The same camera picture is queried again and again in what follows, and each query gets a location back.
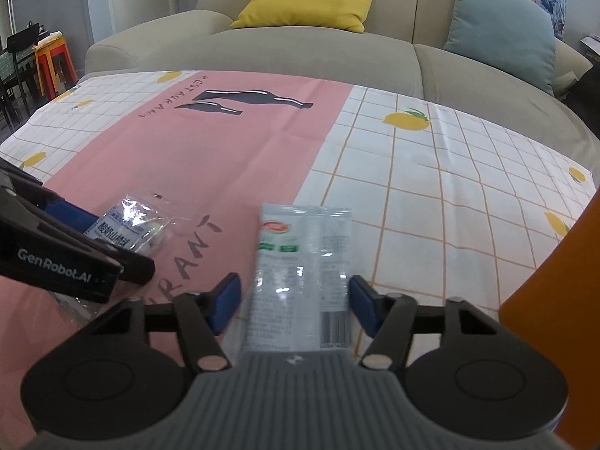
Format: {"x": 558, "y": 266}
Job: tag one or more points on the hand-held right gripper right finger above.
{"x": 363, "y": 304}

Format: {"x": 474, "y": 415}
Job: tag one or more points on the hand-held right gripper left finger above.
{"x": 227, "y": 300}

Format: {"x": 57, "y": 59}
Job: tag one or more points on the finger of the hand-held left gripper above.
{"x": 131, "y": 267}
{"x": 70, "y": 218}

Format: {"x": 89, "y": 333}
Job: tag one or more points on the clear packet with white balls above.
{"x": 126, "y": 229}

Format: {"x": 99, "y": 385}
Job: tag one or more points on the long white snack packet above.
{"x": 290, "y": 267}

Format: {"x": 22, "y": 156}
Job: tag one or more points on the orange box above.
{"x": 553, "y": 314}

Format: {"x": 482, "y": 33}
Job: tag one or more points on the orange stool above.
{"x": 56, "y": 70}

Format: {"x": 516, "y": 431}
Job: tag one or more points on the pink and white printed tablecloth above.
{"x": 234, "y": 150}

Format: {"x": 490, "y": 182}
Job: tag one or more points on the pale yellow cloth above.
{"x": 47, "y": 40}

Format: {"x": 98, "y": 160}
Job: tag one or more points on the black chair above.
{"x": 21, "y": 44}

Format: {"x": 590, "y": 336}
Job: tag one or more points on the beige sofa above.
{"x": 304, "y": 51}

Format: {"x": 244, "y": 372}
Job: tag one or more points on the dark bag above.
{"x": 586, "y": 98}

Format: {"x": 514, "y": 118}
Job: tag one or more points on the teal pillow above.
{"x": 501, "y": 33}

